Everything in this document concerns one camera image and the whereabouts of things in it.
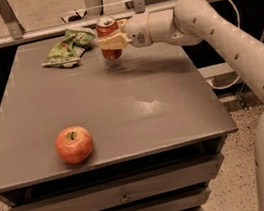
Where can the grey drawer cabinet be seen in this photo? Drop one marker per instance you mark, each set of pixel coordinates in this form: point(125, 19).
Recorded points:
point(145, 111)

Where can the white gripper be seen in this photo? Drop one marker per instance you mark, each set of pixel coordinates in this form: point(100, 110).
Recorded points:
point(137, 30)

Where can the red coke can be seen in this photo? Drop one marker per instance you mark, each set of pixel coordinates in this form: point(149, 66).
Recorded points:
point(106, 25)

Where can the top drawer with knob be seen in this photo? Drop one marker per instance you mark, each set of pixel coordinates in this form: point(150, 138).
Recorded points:
point(132, 188)

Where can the red apple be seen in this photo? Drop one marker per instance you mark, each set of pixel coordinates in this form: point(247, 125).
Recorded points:
point(74, 144)

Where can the green jalapeno chip bag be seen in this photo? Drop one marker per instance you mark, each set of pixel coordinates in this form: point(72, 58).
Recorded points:
point(68, 52)

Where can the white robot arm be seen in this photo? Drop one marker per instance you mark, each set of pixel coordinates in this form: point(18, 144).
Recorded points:
point(188, 23)

